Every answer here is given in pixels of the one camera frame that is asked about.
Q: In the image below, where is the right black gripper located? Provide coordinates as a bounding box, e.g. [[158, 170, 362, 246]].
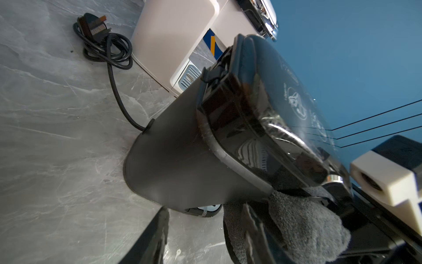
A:
[[324, 184, 422, 264]]

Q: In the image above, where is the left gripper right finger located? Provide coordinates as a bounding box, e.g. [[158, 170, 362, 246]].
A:
[[241, 203, 295, 264]]

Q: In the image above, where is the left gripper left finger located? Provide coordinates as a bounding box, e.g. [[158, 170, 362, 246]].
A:
[[119, 207, 170, 264]]

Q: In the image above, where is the white coffee machine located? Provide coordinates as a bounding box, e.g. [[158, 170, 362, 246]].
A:
[[131, 0, 279, 97]]

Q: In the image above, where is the black coffee machine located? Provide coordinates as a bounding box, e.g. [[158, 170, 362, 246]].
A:
[[123, 35, 353, 213]]

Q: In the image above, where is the grey microfibre cloth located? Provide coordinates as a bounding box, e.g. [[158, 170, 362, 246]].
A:
[[223, 188, 351, 264]]

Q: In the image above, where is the black power cable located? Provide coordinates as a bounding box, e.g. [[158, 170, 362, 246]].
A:
[[72, 12, 147, 132]]

